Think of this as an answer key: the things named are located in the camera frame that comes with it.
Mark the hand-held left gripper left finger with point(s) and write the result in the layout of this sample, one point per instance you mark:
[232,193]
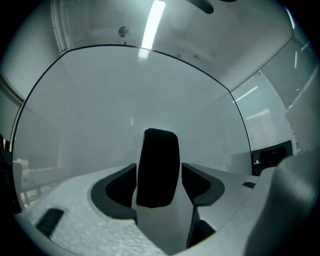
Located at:
[80,220]

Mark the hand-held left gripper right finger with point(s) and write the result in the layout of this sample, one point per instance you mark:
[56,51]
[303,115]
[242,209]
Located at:
[225,200]

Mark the black device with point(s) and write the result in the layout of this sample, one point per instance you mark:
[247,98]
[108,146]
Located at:
[157,170]

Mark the large white board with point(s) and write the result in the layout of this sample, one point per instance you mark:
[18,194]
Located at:
[112,105]

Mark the black office chair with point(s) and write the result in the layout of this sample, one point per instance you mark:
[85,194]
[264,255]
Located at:
[272,156]

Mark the white slatted window blind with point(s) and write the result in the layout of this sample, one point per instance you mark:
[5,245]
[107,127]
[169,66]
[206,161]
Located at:
[265,117]

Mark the long ceiling light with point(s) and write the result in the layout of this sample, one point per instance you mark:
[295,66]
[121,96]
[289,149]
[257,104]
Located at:
[152,27]

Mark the round ceiling fixture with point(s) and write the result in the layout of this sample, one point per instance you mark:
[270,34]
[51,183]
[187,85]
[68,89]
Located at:
[124,31]

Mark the black head-worn camera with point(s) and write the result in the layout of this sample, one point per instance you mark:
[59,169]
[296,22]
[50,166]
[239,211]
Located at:
[205,6]

